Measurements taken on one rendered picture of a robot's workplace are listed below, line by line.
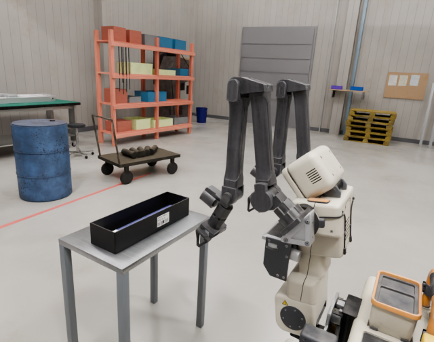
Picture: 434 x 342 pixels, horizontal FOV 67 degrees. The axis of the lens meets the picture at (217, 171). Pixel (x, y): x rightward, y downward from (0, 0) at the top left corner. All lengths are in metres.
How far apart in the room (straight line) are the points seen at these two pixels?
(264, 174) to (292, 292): 0.51
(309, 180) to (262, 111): 0.30
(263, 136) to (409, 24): 10.37
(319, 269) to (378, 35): 10.26
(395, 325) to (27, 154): 3.99
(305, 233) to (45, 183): 3.76
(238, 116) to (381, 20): 10.37
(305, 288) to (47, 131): 3.59
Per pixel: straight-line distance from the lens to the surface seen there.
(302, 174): 1.18
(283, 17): 11.91
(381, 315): 1.33
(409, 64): 11.21
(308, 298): 1.37
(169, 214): 1.85
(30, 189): 4.56
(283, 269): 1.32
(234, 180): 1.14
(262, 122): 1.07
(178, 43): 8.75
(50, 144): 4.37
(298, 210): 1.09
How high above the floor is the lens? 1.63
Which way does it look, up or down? 16 degrees down
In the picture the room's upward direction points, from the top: 3 degrees clockwise
